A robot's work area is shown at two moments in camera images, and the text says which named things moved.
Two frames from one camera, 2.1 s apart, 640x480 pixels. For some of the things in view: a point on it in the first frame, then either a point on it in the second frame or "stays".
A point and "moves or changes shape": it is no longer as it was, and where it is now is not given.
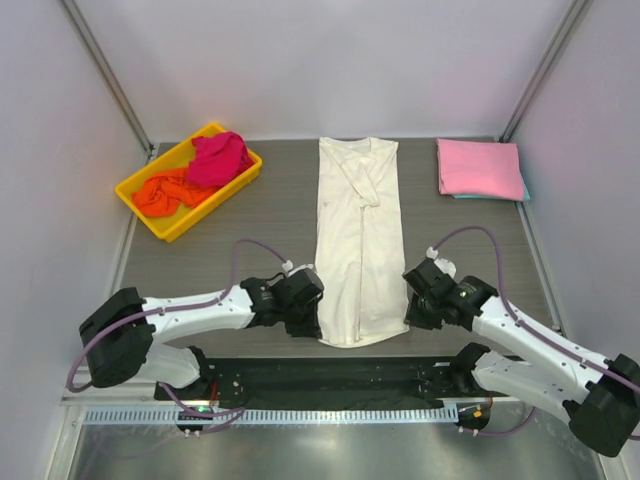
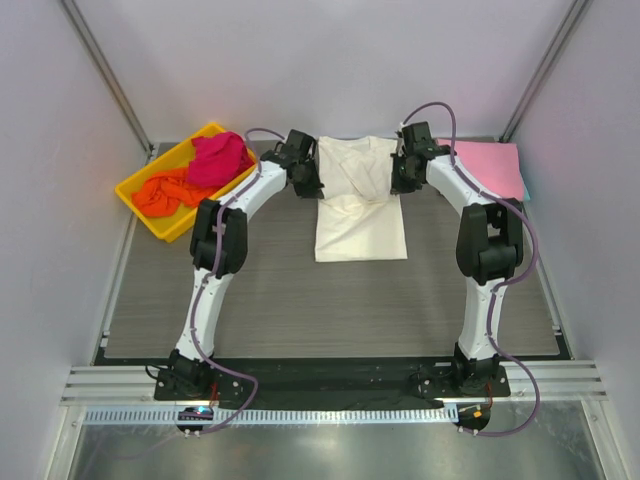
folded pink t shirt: [480, 168] stays
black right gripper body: [422, 313] → [401, 180]
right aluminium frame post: [574, 16] stays
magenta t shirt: [219, 158] stays
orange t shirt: [162, 194] stays
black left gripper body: [301, 320] → [308, 184]
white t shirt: [359, 257] moves or changes shape
